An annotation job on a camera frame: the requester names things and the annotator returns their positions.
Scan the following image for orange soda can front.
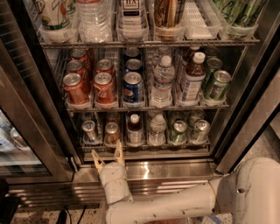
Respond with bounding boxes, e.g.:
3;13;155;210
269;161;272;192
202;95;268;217
105;122;121;147

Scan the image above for green can bottom left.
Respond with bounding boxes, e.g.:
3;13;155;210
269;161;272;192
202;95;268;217
169;120;187;145

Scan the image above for tall brown can top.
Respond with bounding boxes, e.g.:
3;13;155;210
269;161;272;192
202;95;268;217
153;0;186;40

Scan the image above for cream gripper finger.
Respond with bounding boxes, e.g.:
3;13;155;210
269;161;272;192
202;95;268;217
114;140;125;165
91;150;105;172

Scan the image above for brown tea bottle bottom shelf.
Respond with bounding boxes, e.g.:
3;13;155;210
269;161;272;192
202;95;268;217
128;114;144;145

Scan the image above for water bottle bottom shelf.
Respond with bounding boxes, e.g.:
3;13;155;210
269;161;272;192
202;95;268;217
148;114;166;146

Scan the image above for clear plastic bin on floor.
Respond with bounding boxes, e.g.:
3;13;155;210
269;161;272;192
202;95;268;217
98;199;107;224

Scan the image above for blue pepsi can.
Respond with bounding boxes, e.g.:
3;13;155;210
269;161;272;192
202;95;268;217
125;59;143;74
123;72;144;103

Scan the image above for red cola can front left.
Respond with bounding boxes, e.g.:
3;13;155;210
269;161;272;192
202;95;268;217
63;73;89;105

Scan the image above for slim silver can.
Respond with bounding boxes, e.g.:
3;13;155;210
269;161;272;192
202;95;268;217
81;121;98;142

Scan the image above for red cola can front right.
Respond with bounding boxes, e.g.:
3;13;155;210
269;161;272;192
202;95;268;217
94;73;116;104

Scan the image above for fridge glass door left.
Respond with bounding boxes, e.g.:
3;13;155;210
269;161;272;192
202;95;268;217
0;43;73;185

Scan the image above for green can middle front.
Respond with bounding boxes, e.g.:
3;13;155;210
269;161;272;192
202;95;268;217
204;70;231;101

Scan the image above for clear water bottle top shelf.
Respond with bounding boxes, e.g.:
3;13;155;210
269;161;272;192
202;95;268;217
76;0;112;43

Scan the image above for brown tea bottle shelf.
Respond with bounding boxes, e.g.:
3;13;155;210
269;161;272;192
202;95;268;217
179;52;206;102
128;114;144;145

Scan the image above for fridge door right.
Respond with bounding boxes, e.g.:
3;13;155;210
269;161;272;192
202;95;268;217
216;45;280;174

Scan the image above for brown tea bottle middle shelf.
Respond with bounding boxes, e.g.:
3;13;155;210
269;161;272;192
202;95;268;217
179;52;206;102

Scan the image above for tall white green can top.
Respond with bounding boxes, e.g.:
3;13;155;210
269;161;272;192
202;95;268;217
32;0;75;31

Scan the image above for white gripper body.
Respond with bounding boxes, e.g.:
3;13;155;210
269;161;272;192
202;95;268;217
99;162;132;205

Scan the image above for red cola can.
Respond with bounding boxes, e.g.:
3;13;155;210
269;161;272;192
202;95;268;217
66;59;90;89
96;59;115;76
94;73;116;104
63;73;89;105
70;49;91;70

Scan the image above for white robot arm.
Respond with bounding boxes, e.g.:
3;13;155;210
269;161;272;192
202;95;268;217
91;143;280;224

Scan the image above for empty white plastic tray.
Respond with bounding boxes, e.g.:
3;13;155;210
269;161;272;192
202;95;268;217
184;0;221;40

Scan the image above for water bottle middle shelf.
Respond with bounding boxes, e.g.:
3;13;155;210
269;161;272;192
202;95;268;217
151;55;175;108

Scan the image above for blue pepsi can front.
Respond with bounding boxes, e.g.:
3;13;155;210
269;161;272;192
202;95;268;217
123;72;144;103

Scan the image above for blue tape cross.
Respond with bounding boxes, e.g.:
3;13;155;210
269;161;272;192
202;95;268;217
197;215;221;224

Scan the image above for green can bottom right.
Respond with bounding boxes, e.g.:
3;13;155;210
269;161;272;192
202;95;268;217
190;120;210;144

